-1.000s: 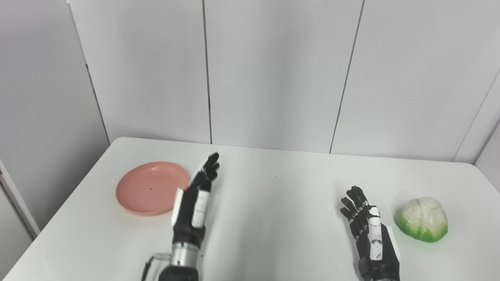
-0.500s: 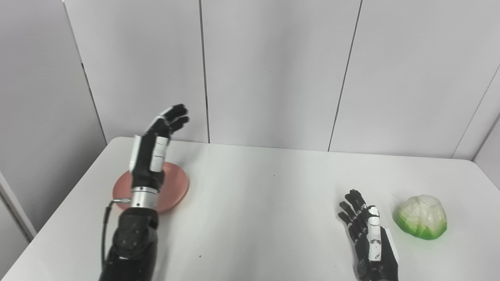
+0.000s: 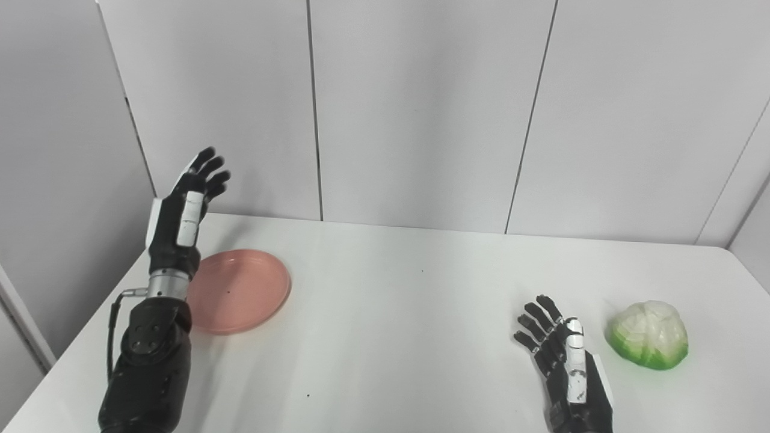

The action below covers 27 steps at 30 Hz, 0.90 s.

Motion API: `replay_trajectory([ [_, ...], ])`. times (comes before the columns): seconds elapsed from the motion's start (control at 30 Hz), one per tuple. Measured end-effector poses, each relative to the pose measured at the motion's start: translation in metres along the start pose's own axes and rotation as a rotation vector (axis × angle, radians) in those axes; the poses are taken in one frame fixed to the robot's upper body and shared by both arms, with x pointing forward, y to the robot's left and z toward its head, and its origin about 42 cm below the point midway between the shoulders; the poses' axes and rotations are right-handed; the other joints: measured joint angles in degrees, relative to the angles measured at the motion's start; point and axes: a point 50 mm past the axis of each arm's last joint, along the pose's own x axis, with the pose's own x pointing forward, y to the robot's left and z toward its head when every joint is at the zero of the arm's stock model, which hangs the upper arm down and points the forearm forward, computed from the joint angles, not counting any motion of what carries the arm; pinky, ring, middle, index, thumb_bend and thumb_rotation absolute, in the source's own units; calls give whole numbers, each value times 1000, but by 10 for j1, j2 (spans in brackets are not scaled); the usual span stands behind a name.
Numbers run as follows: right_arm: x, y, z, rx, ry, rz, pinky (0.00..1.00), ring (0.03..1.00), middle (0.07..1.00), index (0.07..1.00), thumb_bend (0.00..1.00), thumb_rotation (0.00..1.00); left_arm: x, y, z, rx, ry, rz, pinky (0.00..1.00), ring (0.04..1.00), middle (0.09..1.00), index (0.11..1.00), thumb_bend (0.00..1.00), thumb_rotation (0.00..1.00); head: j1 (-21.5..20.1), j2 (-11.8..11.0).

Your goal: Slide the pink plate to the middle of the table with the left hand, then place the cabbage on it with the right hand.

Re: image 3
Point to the pink plate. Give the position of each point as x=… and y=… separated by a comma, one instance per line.
x=240, y=291

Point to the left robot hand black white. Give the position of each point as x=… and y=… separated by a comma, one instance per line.
x=174, y=231

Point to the green white cabbage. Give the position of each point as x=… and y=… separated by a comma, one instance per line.
x=648, y=334

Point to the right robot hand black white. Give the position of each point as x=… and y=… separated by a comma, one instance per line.
x=577, y=385

